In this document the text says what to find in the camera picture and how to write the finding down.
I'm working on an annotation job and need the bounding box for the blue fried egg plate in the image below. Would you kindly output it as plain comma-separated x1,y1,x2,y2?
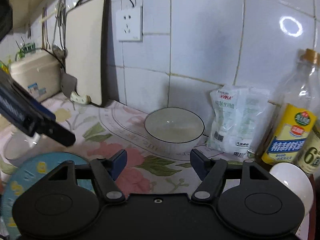
1,152,99,239

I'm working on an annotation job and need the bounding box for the white ribbed bowl left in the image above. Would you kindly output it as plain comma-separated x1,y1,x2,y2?
3,131,41,167

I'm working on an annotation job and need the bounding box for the white ribbed bowl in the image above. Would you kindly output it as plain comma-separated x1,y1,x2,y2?
270,163,314,216
3,131,41,167
144,107,205,156

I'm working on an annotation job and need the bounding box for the cream rice cooker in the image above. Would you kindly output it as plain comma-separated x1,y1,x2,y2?
10,50,61,102

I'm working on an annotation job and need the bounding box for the floral tablecloth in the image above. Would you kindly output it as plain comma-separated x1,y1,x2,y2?
0,92,313,240

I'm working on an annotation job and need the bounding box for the white ribbed bowl centre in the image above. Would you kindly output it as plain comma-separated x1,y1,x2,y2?
144,107,205,156

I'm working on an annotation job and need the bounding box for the white salt bag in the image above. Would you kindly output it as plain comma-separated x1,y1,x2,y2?
207,85,270,159

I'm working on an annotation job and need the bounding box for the hanging metal ladle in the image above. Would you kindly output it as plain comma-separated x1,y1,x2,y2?
52,0,67,59

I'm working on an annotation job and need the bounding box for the beige cutting board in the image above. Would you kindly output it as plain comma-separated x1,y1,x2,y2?
65,0,111,107

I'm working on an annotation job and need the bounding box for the white vinegar glass bottle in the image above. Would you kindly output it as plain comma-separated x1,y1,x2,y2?
295,121,320,176

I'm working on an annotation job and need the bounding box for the yellow label cooking wine bottle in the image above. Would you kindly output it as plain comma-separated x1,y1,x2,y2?
261,49,319,166

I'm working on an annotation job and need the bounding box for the kitchen cleaver white handle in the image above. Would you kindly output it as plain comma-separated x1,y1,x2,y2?
60,72,91,105

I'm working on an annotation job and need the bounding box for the white wall socket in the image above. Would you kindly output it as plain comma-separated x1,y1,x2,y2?
116,7,143,42

